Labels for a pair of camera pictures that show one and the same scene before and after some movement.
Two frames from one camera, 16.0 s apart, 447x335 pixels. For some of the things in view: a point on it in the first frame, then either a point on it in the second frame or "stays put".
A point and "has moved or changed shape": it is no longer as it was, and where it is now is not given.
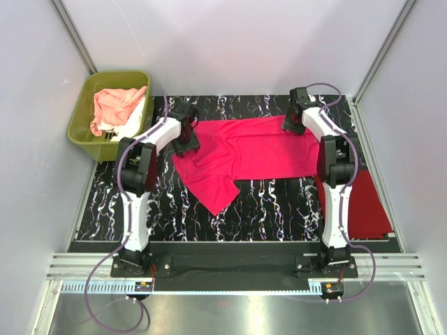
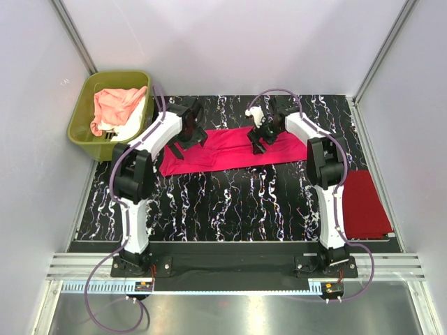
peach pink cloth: x=112 y=106 stays put
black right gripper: x=299 y=130 → x=255 y=135
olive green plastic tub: x=100 y=147 stays put
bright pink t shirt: x=244 y=149 has moved or changed shape
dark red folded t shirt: x=367 y=217 stays put
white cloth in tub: x=129 y=128 stays put
